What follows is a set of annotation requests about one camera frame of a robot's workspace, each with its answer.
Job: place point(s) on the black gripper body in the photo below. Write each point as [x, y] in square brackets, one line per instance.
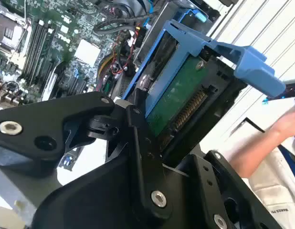
[90, 202]

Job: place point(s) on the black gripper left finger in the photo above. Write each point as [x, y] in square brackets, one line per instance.
[42, 124]

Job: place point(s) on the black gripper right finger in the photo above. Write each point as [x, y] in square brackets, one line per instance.
[224, 186]

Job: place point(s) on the hard disk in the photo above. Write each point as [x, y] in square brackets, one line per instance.
[176, 95]

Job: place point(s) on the person's bare hand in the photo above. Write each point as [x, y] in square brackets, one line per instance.
[293, 122]

